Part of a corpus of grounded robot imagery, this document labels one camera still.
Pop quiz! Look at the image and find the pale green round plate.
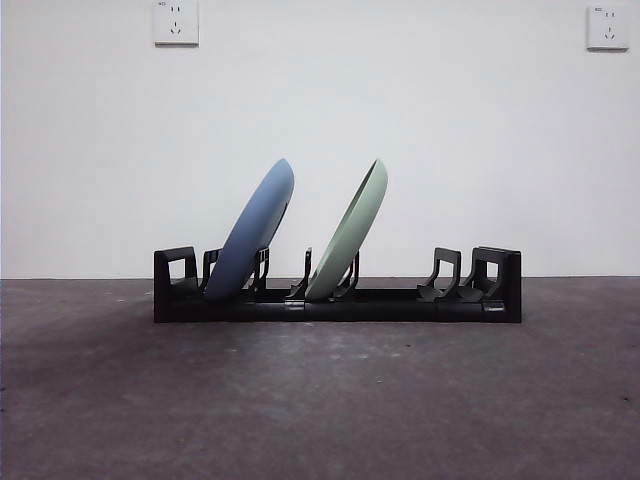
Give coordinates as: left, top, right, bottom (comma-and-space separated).
304, 158, 390, 303

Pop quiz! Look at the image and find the blue round plate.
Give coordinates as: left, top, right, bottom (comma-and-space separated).
203, 158, 296, 303

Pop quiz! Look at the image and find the black plastic plate rack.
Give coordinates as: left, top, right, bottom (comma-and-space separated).
153, 245, 524, 324

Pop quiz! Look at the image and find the white wall socket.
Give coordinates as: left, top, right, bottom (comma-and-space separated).
153, 0, 200, 49
586, 5, 630, 52

